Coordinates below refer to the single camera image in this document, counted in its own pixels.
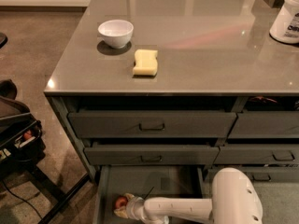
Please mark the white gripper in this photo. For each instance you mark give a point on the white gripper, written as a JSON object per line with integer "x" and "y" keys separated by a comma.
{"x": 135, "y": 206}

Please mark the red apple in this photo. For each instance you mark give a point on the red apple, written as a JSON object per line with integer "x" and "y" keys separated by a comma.
{"x": 120, "y": 202}

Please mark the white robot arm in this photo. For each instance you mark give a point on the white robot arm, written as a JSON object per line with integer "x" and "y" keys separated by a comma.
{"x": 234, "y": 201}

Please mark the grey open bottom drawer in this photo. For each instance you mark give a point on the grey open bottom drawer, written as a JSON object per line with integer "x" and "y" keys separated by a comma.
{"x": 145, "y": 182}

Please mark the grey middle left drawer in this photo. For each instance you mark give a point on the grey middle left drawer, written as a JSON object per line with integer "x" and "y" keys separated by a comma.
{"x": 150, "y": 154}

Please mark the grey top left drawer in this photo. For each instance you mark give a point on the grey top left drawer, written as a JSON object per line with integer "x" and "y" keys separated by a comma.
{"x": 151, "y": 124}

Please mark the grey cabinet counter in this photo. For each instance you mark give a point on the grey cabinet counter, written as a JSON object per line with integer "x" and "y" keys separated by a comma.
{"x": 213, "y": 55}

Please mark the grey bottom right drawer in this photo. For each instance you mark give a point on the grey bottom right drawer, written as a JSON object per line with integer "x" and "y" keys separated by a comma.
{"x": 271, "y": 174}

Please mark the grey top right drawer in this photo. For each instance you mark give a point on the grey top right drawer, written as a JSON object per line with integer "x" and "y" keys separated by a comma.
{"x": 266, "y": 124}

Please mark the grey middle right drawer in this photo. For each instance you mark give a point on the grey middle right drawer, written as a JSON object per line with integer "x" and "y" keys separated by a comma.
{"x": 258, "y": 154}

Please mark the black cart with items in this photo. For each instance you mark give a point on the black cart with items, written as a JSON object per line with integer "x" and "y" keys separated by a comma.
{"x": 21, "y": 149}

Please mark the yellow sponge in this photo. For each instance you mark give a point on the yellow sponge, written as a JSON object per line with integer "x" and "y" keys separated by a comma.
{"x": 145, "y": 62}

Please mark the white ceramic bowl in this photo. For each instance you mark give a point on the white ceramic bowl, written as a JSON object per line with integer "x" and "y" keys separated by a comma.
{"x": 116, "y": 33}

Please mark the white plastic canister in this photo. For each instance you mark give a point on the white plastic canister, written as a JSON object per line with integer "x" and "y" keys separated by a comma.
{"x": 286, "y": 25}

